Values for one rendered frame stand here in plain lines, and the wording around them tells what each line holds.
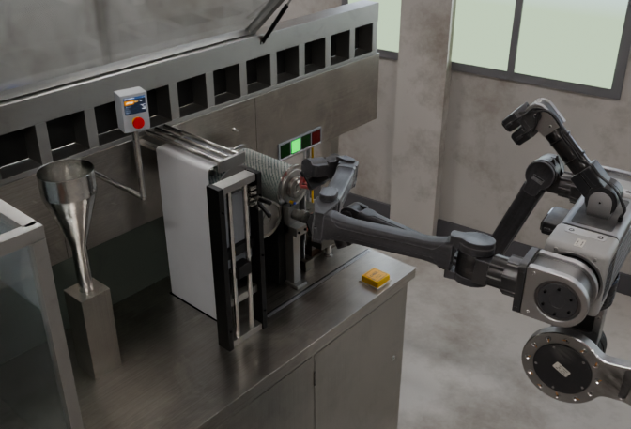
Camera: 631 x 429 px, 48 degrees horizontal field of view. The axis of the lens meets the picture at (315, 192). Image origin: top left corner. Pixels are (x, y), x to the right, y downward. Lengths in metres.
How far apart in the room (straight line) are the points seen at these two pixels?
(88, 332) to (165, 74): 0.81
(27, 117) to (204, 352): 0.84
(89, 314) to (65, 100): 0.60
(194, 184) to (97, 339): 0.51
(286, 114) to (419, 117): 1.63
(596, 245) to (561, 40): 2.39
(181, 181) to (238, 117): 0.47
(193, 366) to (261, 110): 0.97
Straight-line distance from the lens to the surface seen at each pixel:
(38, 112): 2.08
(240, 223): 2.06
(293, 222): 2.34
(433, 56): 4.09
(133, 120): 1.84
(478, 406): 3.39
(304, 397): 2.37
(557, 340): 1.82
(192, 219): 2.19
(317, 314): 2.33
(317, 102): 2.85
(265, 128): 2.66
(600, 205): 1.69
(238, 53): 2.49
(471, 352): 3.67
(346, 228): 1.64
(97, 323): 2.08
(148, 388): 2.12
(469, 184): 4.33
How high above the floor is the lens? 2.29
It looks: 27 degrees down
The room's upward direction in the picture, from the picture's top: straight up
